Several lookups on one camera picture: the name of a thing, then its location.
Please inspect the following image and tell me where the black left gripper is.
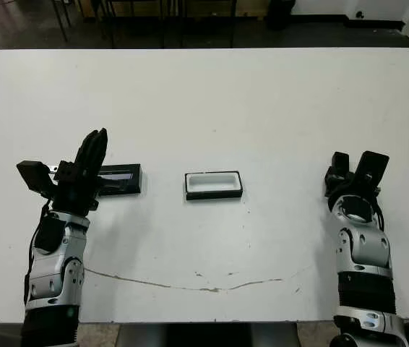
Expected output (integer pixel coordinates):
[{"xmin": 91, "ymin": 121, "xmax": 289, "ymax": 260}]
[{"xmin": 47, "ymin": 127, "xmax": 109, "ymax": 218}]

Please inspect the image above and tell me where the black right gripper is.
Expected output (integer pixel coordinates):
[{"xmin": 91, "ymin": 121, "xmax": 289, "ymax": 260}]
[{"xmin": 323, "ymin": 151, "xmax": 382, "ymax": 199}]

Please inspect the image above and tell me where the glossy black box lid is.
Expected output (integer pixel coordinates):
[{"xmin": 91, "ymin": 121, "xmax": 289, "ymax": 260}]
[{"xmin": 95, "ymin": 163, "xmax": 144, "ymax": 197}]

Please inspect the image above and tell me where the black box base white insert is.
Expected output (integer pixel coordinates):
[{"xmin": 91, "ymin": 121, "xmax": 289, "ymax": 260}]
[{"xmin": 184, "ymin": 169, "xmax": 244, "ymax": 201}]

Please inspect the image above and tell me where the black metal table leg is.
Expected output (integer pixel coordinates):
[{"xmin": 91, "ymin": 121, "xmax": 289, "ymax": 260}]
[{"xmin": 52, "ymin": 0, "xmax": 70, "ymax": 43}]

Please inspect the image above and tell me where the black trash bin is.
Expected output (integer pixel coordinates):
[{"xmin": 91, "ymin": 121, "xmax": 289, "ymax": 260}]
[{"xmin": 266, "ymin": 0, "xmax": 296, "ymax": 31}]

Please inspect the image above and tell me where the grey robot lower body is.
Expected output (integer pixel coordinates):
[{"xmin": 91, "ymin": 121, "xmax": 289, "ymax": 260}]
[{"xmin": 116, "ymin": 322, "xmax": 299, "ymax": 347}]

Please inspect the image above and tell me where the wooden cabinet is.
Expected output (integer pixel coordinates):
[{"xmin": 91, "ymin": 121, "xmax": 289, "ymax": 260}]
[{"xmin": 77, "ymin": 0, "xmax": 270, "ymax": 18}]

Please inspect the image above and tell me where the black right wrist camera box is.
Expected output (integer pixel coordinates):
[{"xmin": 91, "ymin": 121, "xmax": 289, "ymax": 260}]
[{"xmin": 354, "ymin": 150, "xmax": 390, "ymax": 184}]

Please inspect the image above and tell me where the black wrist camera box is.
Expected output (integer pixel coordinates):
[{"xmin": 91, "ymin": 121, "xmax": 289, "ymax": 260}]
[
  {"xmin": 16, "ymin": 160, "xmax": 56, "ymax": 199},
  {"xmin": 354, "ymin": 150, "xmax": 390, "ymax": 184}
]

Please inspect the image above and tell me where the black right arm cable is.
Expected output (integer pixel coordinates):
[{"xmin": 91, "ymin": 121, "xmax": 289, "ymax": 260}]
[{"xmin": 369, "ymin": 198, "xmax": 387, "ymax": 232}]

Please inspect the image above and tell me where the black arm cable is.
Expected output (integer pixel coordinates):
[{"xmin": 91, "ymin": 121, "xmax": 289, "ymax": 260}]
[
  {"xmin": 22, "ymin": 204, "xmax": 52, "ymax": 304},
  {"xmin": 369, "ymin": 198, "xmax": 387, "ymax": 232}
]

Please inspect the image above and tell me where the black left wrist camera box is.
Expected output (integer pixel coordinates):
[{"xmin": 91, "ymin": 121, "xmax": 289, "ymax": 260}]
[{"xmin": 16, "ymin": 160, "xmax": 56, "ymax": 199}]

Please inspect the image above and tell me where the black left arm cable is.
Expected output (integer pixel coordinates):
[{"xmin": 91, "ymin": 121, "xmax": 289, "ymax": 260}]
[{"xmin": 22, "ymin": 204, "xmax": 52, "ymax": 304}]

